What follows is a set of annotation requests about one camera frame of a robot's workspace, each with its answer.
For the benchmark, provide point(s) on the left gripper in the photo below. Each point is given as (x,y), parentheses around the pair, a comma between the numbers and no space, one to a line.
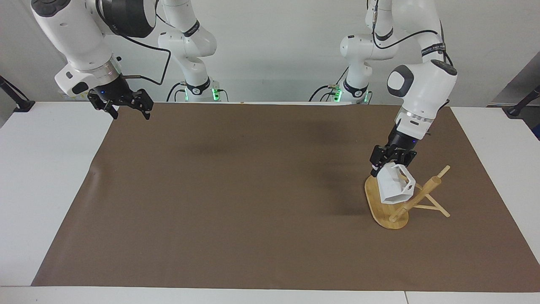
(404,142)

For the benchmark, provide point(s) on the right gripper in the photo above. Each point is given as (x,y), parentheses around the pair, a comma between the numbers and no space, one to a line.
(113,89)

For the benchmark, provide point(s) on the white cup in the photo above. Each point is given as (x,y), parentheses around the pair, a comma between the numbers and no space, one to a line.
(392,188)

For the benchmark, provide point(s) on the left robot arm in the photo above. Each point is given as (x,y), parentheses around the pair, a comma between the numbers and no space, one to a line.
(426,84)

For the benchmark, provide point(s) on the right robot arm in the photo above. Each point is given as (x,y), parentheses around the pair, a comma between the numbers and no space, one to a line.
(76,38)

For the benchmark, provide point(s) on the wooden cup rack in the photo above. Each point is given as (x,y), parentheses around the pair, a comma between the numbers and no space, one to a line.
(386,215)

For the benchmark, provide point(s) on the black stand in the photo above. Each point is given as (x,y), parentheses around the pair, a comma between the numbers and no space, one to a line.
(517,109)
(21,103)

